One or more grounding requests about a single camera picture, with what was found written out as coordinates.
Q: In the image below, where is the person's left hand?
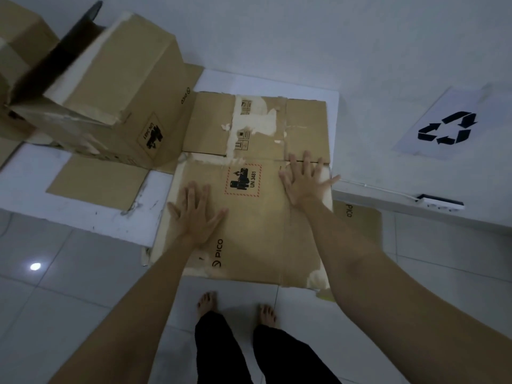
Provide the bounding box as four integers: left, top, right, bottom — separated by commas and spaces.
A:
167, 182, 229, 247

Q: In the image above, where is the person's foot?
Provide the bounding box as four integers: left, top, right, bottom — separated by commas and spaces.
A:
258, 303, 278, 329
196, 291, 218, 319

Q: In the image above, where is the person's left foot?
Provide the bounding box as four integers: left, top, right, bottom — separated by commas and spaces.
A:
196, 291, 218, 319

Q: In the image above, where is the white power strip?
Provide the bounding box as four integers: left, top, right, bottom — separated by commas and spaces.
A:
414, 193, 466, 213

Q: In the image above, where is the person's trouser leg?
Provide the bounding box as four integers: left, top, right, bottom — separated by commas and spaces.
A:
194, 311, 254, 384
253, 324, 342, 384

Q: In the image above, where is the person's right foot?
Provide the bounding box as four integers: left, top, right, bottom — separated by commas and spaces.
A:
258, 303, 278, 329

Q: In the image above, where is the person's left forearm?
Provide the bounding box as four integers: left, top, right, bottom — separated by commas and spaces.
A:
48, 236, 209, 384

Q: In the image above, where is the person's right trouser leg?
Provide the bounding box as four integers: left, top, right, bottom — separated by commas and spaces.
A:
253, 324, 342, 384

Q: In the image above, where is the taped brown cardboard box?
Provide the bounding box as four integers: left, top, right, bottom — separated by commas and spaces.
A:
0, 0, 61, 141

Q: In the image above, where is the person's left trouser leg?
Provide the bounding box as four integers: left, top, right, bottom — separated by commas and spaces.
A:
194, 311, 254, 384

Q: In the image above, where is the person's right forearm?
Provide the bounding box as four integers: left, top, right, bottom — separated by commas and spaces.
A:
298, 199, 512, 384

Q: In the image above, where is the large open cardboard box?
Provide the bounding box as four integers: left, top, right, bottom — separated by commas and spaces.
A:
7, 12, 189, 171

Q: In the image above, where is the person's right hand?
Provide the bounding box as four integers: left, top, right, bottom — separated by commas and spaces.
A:
278, 150, 342, 208

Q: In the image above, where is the white recycling sign paper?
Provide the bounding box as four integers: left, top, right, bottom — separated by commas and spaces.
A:
391, 85, 505, 161

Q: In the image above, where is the flat brown cardboard sheet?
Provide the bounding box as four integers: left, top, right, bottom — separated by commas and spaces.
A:
46, 63, 205, 213

